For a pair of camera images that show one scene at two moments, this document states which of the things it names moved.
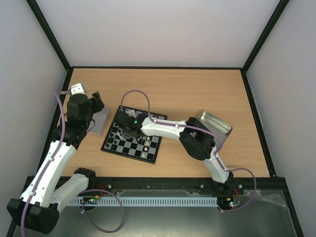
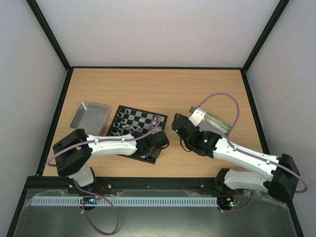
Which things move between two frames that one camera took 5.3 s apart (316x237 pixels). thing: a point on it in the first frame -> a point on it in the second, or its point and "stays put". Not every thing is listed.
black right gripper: x=122 y=121 -> x=178 y=123
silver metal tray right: x=216 y=126 stays put
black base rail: x=233 y=189 stays put
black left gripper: x=97 y=101 -> x=156 y=153
